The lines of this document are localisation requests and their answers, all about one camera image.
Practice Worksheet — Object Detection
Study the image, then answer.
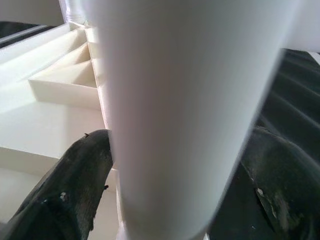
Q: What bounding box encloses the white plastic children table top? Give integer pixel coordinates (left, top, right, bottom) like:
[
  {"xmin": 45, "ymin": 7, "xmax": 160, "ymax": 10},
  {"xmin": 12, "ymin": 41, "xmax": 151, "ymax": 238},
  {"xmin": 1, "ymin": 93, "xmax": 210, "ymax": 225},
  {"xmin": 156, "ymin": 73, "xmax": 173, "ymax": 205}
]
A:
[{"xmin": 0, "ymin": 21, "xmax": 126, "ymax": 240}]

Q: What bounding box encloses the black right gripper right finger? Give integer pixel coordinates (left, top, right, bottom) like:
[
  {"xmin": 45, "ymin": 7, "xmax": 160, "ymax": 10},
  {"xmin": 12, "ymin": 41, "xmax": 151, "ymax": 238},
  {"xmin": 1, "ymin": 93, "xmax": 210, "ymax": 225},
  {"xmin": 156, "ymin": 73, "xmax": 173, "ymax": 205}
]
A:
[{"xmin": 207, "ymin": 126, "xmax": 320, "ymax": 240}]

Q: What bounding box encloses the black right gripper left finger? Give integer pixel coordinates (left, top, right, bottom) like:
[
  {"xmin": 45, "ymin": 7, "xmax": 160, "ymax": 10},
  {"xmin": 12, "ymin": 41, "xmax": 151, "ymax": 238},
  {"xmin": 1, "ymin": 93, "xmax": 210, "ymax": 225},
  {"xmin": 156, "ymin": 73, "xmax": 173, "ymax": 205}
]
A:
[{"xmin": 0, "ymin": 128, "xmax": 114, "ymax": 240}]

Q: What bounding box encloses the white plastic table leg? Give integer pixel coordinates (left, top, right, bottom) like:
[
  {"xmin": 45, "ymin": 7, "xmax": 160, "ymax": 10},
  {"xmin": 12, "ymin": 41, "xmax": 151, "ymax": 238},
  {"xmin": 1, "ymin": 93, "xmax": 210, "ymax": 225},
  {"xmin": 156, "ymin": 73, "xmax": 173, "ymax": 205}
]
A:
[
  {"xmin": 94, "ymin": 0, "xmax": 300, "ymax": 240},
  {"xmin": 58, "ymin": 0, "xmax": 98, "ymax": 28}
]

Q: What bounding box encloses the white tape strip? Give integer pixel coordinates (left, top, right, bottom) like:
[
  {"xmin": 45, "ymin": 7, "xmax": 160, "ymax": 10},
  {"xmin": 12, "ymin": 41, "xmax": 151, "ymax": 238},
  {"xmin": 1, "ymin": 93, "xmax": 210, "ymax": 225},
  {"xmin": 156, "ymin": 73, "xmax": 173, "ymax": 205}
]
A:
[
  {"xmin": 0, "ymin": 24, "xmax": 52, "ymax": 42},
  {"xmin": 306, "ymin": 50, "xmax": 320, "ymax": 65}
]

